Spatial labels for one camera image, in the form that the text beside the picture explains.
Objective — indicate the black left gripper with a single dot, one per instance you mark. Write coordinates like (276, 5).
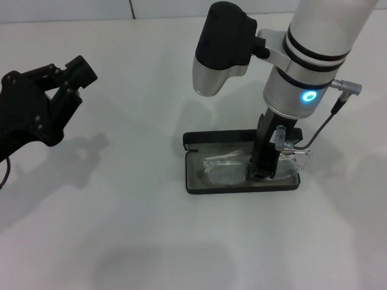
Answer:
(17, 118)

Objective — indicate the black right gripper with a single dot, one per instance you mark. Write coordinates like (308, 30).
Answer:
(271, 137)

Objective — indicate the clear white glasses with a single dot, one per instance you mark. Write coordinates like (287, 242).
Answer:
(213, 160)

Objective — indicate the black glasses case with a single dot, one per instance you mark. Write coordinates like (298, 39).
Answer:
(212, 138)

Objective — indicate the silver right wrist plug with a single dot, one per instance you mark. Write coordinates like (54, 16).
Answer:
(281, 135)

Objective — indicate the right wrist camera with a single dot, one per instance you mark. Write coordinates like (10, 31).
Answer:
(220, 36)

